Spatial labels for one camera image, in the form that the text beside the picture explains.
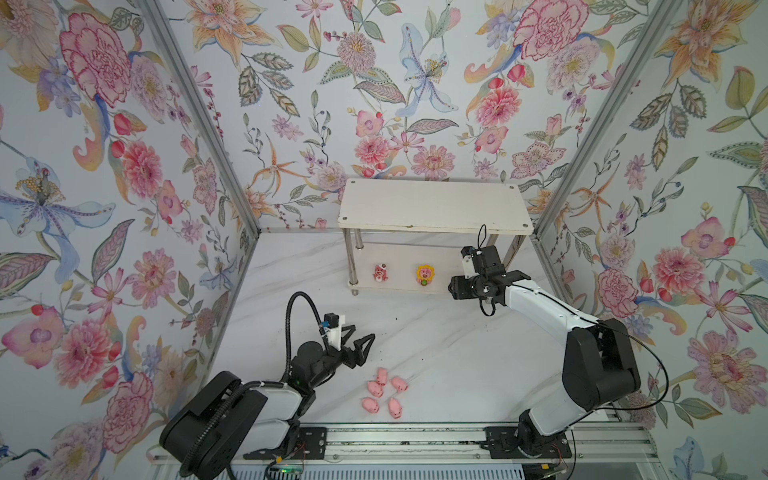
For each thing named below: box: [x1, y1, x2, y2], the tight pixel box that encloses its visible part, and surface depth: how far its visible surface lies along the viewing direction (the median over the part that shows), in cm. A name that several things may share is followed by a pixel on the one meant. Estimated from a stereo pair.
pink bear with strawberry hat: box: [373, 263, 388, 282], surface depth 98 cm
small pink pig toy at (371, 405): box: [361, 397, 380, 414], surface depth 80 cm
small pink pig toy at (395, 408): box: [388, 397, 403, 419], surface depth 80 cm
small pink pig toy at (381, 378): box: [376, 367, 387, 386], surface depth 84 cm
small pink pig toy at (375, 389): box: [367, 381, 384, 398], surface depth 83 cm
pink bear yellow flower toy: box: [416, 264, 436, 286], surface depth 97 cm
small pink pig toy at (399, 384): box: [391, 376, 409, 392], surface depth 83 cm
